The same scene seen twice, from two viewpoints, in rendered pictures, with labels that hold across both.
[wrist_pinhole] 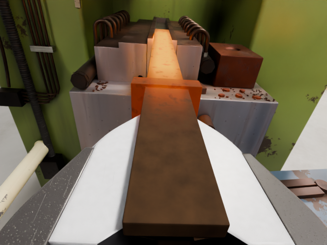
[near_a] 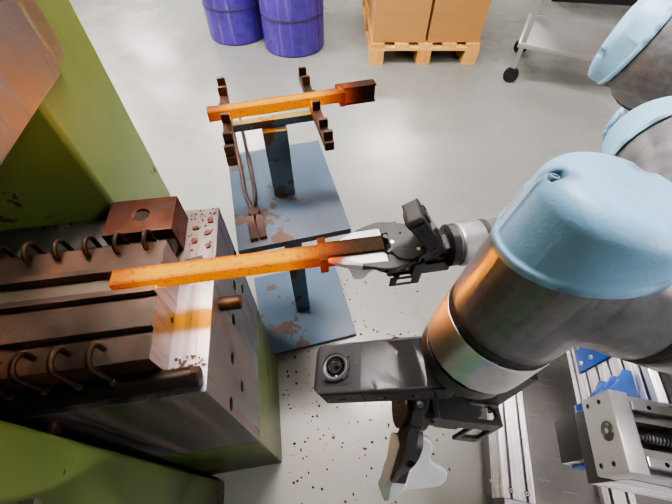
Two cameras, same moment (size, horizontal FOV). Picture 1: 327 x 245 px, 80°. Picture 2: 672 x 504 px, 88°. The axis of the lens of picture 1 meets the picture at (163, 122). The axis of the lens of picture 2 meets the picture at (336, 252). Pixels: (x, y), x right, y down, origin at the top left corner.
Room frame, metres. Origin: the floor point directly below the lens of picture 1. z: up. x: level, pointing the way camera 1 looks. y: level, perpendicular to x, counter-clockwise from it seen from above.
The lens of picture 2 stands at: (0.13, 0.33, 1.45)
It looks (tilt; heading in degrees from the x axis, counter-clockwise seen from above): 53 degrees down; 265
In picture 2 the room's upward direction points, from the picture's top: straight up
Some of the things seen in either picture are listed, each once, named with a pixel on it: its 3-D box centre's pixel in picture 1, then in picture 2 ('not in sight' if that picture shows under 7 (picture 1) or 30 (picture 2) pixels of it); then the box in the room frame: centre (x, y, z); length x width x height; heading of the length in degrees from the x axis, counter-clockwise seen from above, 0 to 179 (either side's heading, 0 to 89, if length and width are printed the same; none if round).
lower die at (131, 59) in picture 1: (152, 41); (24, 320); (0.59, 0.05, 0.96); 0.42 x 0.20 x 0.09; 3
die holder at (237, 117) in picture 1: (164, 119); (113, 350); (0.60, 0.00, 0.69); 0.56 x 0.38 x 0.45; 3
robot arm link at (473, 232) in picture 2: not in sight; (464, 241); (-0.12, -0.02, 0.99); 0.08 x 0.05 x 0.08; 93
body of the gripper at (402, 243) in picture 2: not in sight; (418, 251); (-0.04, -0.01, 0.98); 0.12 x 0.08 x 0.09; 3
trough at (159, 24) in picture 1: (161, 27); (13, 295); (0.59, 0.03, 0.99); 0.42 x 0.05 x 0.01; 3
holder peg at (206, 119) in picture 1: (205, 126); not in sight; (0.30, -0.08, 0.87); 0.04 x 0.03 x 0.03; 3
